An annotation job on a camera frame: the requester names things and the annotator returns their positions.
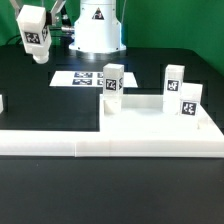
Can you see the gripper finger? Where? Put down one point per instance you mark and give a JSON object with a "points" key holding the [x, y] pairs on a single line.
{"points": [[51, 16], [17, 5]]}

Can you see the white square table top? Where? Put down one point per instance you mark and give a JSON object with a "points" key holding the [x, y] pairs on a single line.
{"points": [[141, 129]]}

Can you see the white sheet with tags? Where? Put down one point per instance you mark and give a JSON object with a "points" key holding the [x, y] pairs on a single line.
{"points": [[77, 79]]}

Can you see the white part at left edge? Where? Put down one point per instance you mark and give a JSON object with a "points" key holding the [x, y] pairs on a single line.
{"points": [[1, 104]]}

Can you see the white L-shaped obstacle fence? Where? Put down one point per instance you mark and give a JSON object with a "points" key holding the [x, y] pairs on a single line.
{"points": [[53, 143]]}

